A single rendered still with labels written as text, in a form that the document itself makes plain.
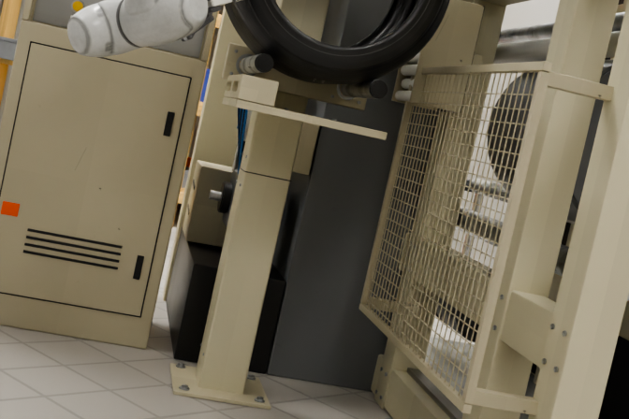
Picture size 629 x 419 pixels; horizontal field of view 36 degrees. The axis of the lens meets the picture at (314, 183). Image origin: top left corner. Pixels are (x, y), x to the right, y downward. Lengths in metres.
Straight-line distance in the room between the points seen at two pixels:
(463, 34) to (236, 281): 0.92
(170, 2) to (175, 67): 1.17
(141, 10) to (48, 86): 1.16
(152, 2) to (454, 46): 1.11
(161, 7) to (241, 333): 1.18
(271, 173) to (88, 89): 0.64
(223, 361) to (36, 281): 0.64
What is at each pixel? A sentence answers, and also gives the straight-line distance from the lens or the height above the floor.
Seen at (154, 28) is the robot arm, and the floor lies 0.90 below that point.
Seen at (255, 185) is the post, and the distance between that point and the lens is 2.67.
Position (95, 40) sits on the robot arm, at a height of 0.85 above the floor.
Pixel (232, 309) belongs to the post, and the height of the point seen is 0.24.
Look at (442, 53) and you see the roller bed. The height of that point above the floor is 1.05.
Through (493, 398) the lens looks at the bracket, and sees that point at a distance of 2.01.
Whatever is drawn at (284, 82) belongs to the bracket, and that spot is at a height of 0.88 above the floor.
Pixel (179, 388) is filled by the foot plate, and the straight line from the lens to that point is 2.72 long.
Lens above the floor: 0.79
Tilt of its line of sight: 3 degrees down
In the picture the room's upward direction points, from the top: 12 degrees clockwise
